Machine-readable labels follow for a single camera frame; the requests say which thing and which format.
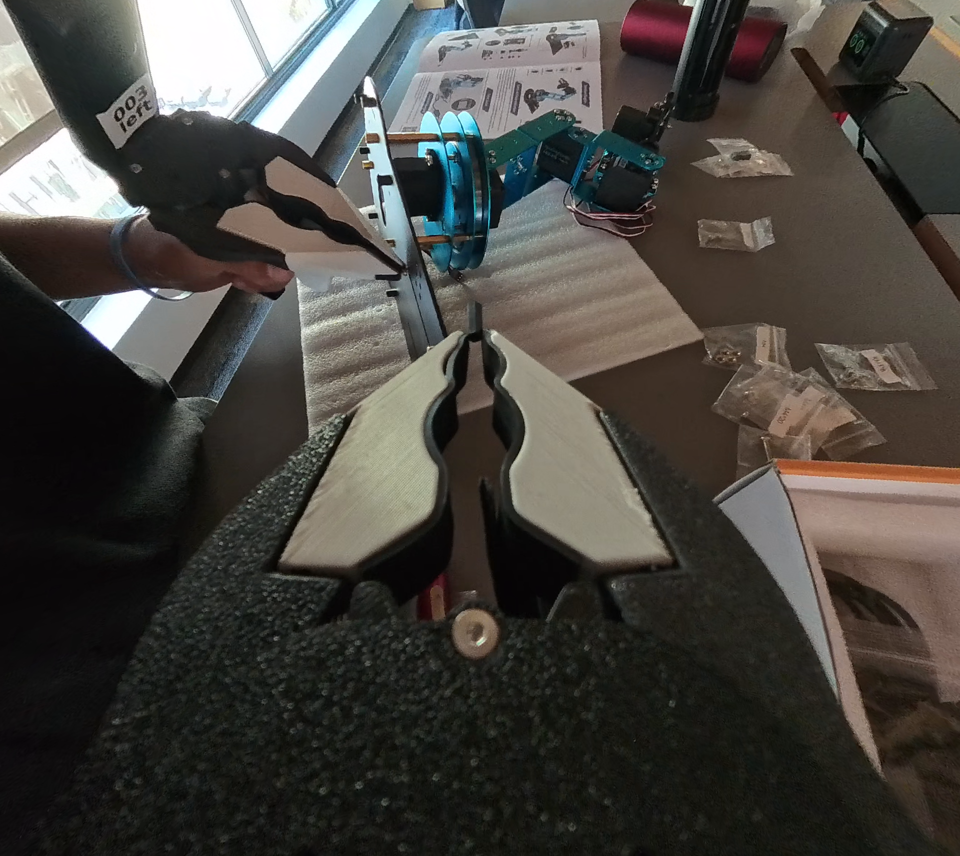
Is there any dark grey desk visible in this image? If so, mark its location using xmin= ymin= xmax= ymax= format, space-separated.
xmin=176 ymin=0 xmax=960 ymax=617

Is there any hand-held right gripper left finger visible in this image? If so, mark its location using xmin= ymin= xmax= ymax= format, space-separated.
xmin=277 ymin=331 xmax=474 ymax=606

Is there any printed instruction manual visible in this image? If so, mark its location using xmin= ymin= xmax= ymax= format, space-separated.
xmin=393 ymin=19 xmax=605 ymax=137

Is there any white foam sheet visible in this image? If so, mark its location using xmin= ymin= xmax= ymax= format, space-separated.
xmin=296 ymin=184 xmax=705 ymax=426

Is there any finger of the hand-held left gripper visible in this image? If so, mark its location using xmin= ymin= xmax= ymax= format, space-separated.
xmin=262 ymin=153 xmax=408 ymax=270
xmin=216 ymin=203 xmax=408 ymax=292

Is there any black pole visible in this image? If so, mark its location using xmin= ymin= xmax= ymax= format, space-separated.
xmin=669 ymin=0 xmax=790 ymax=124

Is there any blue toy robot arm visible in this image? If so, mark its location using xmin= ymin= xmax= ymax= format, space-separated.
xmin=352 ymin=76 xmax=669 ymax=356

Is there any blue wristband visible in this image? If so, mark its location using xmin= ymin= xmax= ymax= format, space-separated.
xmin=111 ymin=213 xmax=185 ymax=302

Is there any group of clear screw bags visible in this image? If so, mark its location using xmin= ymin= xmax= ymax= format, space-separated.
xmin=690 ymin=136 xmax=939 ymax=467

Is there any dark red screwdriver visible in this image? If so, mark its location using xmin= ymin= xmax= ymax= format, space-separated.
xmin=417 ymin=573 xmax=453 ymax=623

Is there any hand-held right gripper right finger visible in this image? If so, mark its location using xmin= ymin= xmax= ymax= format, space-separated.
xmin=478 ymin=329 xmax=676 ymax=619

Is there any adjacent wood-edged desk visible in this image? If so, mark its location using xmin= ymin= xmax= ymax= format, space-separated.
xmin=791 ymin=0 xmax=960 ymax=287

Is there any person's left forearm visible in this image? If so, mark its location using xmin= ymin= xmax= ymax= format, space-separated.
xmin=0 ymin=211 xmax=151 ymax=291

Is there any white and orange cardboard box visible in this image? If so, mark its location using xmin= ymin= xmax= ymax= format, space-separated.
xmin=716 ymin=458 xmax=960 ymax=776

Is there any black power station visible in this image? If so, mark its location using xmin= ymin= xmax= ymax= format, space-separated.
xmin=838 ymin=0 xmax=936 ymax=83

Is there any black desk mat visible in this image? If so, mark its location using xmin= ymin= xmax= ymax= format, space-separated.
xmin=831 ymin=79 xmax=960 ymax=221

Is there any person's left hand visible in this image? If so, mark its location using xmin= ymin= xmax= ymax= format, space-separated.
xmin=153 ymin=229 xmax=297 ymax=298

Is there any dark red metal cylinder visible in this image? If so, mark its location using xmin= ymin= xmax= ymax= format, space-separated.
xmin=618 ymin=0 xmax=789 ymax=83

